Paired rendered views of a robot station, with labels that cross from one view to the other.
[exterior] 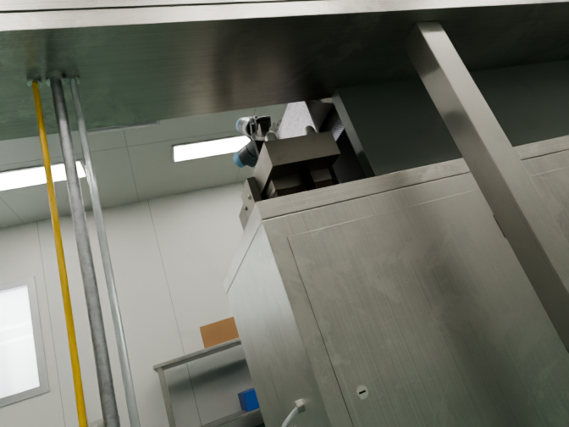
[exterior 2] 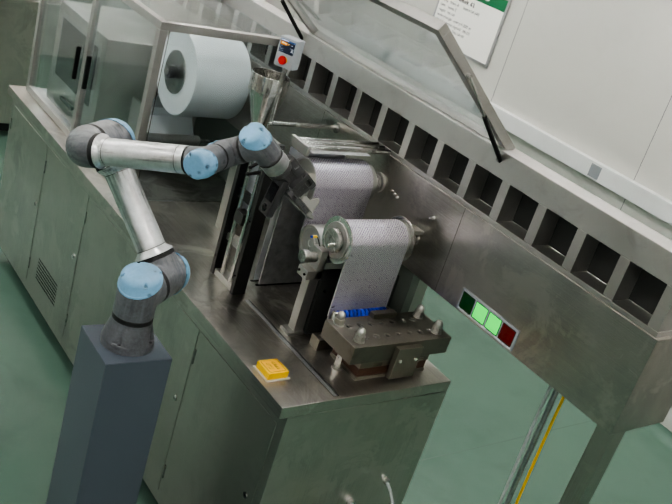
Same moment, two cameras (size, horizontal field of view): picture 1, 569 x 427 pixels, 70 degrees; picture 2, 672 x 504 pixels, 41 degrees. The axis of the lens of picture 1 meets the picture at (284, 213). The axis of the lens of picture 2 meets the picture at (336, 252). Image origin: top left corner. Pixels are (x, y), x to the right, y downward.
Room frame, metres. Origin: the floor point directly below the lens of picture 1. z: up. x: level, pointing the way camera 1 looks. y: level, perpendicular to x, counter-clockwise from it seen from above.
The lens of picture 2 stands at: (2.11, 2.24, 2.30)
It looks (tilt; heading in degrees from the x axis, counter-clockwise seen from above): 23 degrees down; 248
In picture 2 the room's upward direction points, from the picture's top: 18 degrees clockwise
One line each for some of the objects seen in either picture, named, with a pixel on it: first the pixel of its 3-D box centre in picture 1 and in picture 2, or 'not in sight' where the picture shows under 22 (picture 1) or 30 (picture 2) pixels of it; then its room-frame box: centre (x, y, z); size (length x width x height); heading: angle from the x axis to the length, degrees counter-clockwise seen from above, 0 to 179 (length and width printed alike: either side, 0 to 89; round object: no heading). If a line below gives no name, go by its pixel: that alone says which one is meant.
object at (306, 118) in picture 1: (305, 155); (364, 288); (1.05, -0.11, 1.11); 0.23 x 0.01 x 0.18; 21
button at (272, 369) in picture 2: not in sight; (272, 369); (1.34, 0.11, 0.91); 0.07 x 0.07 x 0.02; 21
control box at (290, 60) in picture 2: not in sight; (288, 52); (1.34, -0.65, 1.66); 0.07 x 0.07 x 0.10; 47
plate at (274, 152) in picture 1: (281, 189); (387, 336); (0.97, -0.01, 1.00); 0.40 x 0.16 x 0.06; 21
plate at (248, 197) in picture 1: (252, 206); (405, 361); (0.92, 0.07, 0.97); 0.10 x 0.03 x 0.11; 21
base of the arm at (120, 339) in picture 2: not in sight; (130, 327); (1.76, 0.02, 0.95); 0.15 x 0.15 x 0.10
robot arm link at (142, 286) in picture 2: not in sight; (139, 290); (1.76, 0.02, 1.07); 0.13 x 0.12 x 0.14; 54
